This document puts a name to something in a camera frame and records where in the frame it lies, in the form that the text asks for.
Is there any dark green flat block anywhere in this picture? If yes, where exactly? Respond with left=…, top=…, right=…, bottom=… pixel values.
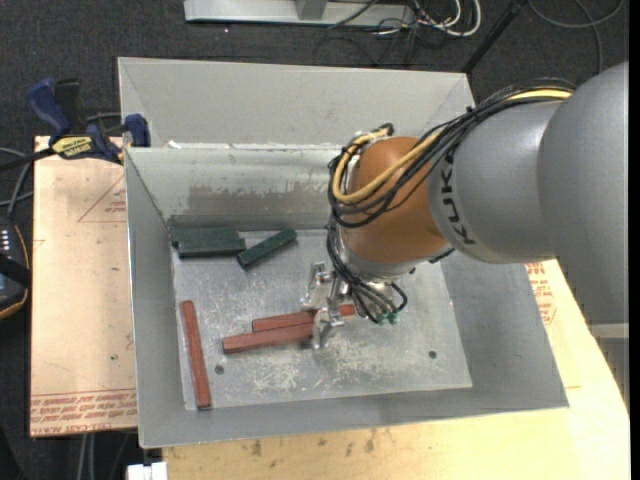
left=176, top=237, right=248, bottom=259
left=169, top=226, right=240, bottom=248
left=236, top=227, right=299, bottom=270

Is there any red-brown flat block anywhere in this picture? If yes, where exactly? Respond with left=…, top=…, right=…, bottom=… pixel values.
left=221, top=323, right=321, bottom=356
left=250, top=303, right=357, bottom=334
left=179, top=299, right=214, bottom=412

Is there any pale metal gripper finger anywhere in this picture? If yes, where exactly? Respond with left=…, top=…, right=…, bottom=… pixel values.
left=307, top=261, right=335, bottom=295
left=310, top=317, right=346, bottom=351

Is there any grey metal bin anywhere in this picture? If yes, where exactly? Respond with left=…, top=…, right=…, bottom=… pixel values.
left=117, top=56, right=570, bottom=450

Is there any brown cardboard board red print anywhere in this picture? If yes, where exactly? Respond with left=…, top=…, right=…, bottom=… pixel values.
left=29, top=135, right=584, bottom=439

